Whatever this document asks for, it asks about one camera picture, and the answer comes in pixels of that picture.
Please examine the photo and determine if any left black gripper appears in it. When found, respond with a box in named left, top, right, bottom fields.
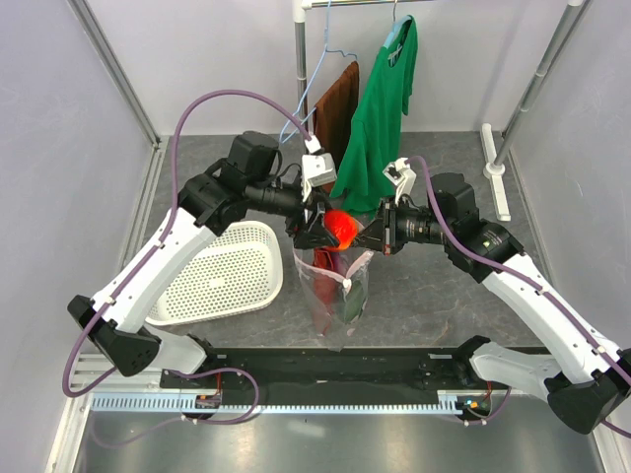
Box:
left=246, top=179, right=340, bottom=250

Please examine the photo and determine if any green t-shirt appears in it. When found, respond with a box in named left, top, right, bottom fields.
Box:
left=330, top=16, right=418, bottom=215

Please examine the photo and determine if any clear zip top bag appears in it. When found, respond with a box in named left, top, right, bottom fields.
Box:
left=293, top=247, right=374, bottom=352

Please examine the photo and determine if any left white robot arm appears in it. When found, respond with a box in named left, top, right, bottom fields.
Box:
left=68, top=131, right=339, bottom=387

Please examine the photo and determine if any metal clothes rack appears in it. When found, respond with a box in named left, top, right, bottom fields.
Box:
left=291, top=1, right=590, bottom=222

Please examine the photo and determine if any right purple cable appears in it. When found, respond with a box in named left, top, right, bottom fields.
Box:
left=406, top=155, right=631, bottom=439

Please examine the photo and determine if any white perforated plastic basket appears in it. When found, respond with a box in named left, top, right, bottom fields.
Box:
left=147, top=221, right=283, bottom=327

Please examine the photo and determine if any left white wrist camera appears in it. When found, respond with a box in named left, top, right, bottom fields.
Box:
left=302, top=135, right=337, bottom=195

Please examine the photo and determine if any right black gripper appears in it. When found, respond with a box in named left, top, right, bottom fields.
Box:
left=350, top=194, right=453, bottom=254

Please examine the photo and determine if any brown hanging cloth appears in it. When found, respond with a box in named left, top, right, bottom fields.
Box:
left=313, top=61, right=360, bottom=169

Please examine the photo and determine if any green toy avocado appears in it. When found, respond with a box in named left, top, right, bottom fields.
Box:
left=341, top=264, right=368, bottom=324

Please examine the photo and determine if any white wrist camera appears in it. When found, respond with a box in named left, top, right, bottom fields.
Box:
left=302, top=135, right=337, bottom=195
left=383, top=158, right=416, bottom=202

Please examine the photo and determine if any red toy tomato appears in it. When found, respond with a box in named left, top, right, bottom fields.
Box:
left=324, top=209, right=359, bottom=251

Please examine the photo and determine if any purple cable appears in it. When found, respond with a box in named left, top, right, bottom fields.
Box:
left=62, top=88, right=316, bottom=398
left=406, top=155, right=631, bottom=439

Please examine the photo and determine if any blue wire hanger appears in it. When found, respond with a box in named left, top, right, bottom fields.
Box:
left=278, top=0, right=358, bottom=146

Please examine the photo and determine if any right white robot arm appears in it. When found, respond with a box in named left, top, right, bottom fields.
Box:
left=354, top=166, right=630, bottom=435

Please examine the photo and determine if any light blue clothes hanger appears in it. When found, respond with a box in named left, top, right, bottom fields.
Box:
left=384, top=0, right=411, bottom=47

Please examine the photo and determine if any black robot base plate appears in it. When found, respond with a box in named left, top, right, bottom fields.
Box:
left=159, top=346, right=524, bottom=408

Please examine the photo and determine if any slotted cable duct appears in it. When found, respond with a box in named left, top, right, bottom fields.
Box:
left=91, top=392, right=479, bottom=415

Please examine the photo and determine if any aluminium frame post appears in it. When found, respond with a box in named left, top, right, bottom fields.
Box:
left=68, top=0, right=161, bottom=148

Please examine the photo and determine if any red toy lobster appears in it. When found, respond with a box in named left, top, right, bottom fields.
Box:
left=313, top=248, right=347, bottom=336

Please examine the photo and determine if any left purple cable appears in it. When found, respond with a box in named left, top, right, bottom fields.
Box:
left=62, top=88, right=316, bottom=398

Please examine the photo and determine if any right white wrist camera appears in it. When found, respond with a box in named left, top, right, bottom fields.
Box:
left=383, top=158, right=416, bottom=202

